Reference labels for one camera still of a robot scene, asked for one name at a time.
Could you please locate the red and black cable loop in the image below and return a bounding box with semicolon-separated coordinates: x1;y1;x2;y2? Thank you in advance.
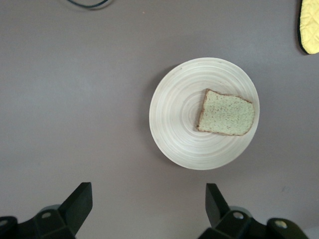
66;0;116;10

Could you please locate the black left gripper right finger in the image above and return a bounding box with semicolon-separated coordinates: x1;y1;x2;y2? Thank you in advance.
199;183;267;239

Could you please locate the yellow quilted oven mitt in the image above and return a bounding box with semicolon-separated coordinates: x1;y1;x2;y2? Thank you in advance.
296;0;319;55

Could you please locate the slice of brown toast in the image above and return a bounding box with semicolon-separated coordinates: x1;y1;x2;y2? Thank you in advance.
195;88;256;137

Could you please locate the round light wooden plate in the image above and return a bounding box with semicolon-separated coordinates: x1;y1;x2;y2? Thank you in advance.
149;57;260;171

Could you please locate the brown table cover sheet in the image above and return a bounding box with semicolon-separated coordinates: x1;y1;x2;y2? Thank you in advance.
0;0;319;239

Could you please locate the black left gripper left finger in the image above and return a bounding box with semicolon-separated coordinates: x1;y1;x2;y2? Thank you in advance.
18;182;94;239

